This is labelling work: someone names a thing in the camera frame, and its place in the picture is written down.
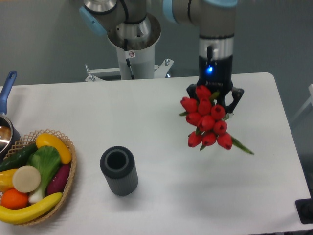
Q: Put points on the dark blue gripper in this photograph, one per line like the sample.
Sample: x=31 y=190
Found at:
x=216 y=76

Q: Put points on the red tulip bouquet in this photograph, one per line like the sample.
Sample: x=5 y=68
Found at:
x=209 y=119

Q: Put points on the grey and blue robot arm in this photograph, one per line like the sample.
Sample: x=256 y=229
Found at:
x=134 y=32

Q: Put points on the dark grey ribbed vase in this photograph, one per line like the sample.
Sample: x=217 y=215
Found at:
x=118 y=166

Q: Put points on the black device at table edge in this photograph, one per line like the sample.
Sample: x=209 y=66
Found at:
x=305 y=210

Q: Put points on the green bok choy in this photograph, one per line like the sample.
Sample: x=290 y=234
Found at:
x=47 y=161

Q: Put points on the purple sweet potato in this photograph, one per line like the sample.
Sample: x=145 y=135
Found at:
x=59 y=181

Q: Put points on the woven wicker basket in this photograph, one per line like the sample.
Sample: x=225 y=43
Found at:
x=29 y=139

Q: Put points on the green cucumber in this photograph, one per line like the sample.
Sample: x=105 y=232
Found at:
x=19 y=158

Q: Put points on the beige round disc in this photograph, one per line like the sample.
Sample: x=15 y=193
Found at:
x=26 y=179

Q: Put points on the yellow bell pepper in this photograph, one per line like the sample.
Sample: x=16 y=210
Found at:
x=6 y=179

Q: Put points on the orange fruit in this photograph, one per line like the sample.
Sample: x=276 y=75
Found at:
x=13 y=199

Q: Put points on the yellow banana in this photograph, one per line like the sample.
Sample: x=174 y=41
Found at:
x=24 y=215

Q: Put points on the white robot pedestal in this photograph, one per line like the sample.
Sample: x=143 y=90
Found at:
x=133 y=64

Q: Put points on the white frame at right edge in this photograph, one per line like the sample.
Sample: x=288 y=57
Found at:
x=308 y=103

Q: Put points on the blue handled saucepan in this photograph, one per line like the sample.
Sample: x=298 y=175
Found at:
x=8 y=133

